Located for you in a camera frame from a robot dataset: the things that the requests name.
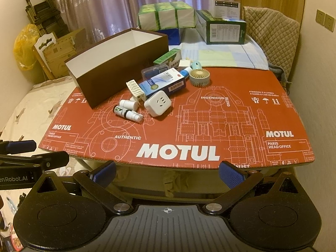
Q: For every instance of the cream printed bedsheet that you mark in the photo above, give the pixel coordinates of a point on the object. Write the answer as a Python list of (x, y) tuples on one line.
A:
[(31, 110)]

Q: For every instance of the purple patterned curtain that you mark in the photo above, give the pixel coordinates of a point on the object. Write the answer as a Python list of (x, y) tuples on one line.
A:
[(105, 5)]

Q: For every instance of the small spray bottle green label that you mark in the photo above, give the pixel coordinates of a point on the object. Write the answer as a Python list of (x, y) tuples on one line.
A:
[(126, 113)]

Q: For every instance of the black folding step ladder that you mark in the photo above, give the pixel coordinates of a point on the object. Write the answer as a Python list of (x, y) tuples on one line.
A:
[(44, 15)]

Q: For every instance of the green and white carton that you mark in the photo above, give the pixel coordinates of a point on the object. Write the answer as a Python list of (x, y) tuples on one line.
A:
[(225, 31)]

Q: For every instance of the dark blue box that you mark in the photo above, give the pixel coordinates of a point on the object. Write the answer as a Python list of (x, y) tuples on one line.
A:
[(173, 35)]

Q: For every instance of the beige wall socket plate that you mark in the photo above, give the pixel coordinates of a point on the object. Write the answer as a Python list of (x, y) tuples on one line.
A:
[(330, 20), (320, 16)]

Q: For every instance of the blue and white medicine box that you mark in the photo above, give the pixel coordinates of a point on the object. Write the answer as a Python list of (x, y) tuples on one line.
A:
[(162, 84)]

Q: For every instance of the brown cardboard box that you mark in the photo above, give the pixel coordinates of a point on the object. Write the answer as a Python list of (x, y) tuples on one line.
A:
[(113, 78)]

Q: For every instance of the blue tube white cap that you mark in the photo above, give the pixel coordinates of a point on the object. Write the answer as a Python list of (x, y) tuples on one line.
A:
[(185, 72)]

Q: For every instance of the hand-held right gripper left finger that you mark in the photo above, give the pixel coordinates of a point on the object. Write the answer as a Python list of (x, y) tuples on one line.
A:
[(105, 172)]

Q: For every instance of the yellow plastic bag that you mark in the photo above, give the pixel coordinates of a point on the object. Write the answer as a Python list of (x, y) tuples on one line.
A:
[(25, 47)]

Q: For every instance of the white smart plug socket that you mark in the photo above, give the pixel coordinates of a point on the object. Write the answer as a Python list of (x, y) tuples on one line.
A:
[(157, 103)]

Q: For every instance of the green tissue multipack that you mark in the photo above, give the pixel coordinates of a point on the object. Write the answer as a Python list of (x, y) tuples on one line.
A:
[(165, 15)]

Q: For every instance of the green medicine box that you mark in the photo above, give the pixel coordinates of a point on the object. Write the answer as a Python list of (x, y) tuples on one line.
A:
[(168, 56)]

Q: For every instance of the tall white product box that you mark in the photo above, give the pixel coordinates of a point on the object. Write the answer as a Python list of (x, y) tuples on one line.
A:
[(227, 2)]

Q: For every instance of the small white bottle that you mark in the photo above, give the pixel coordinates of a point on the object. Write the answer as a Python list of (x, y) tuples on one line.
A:
[(128, 104)]

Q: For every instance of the red printed cardboard sheet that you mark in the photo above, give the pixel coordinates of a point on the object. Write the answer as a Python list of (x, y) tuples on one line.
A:
[(210, 126)]

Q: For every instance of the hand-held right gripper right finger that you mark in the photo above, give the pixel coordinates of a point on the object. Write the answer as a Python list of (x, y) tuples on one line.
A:
[(231, 174)]

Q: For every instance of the clear plastic case blue label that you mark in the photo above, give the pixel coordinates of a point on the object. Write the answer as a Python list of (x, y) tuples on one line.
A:
[(153, 71)]

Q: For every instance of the mint handheld mini fan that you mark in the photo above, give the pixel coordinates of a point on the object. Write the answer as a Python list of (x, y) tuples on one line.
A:
[(199, 77)]

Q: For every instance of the white wooden chair back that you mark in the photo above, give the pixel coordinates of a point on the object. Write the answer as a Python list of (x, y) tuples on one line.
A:
[(43, 44)]

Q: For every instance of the plain cardboard box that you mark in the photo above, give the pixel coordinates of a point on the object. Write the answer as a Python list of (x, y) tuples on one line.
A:
[(68, 47)]

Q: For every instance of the beige quilted cloth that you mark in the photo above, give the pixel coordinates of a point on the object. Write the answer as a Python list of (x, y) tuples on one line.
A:
[(275, 36)]

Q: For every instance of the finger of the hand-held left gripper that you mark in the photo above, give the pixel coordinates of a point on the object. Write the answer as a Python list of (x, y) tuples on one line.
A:
[(39, 160), (22, 146)]

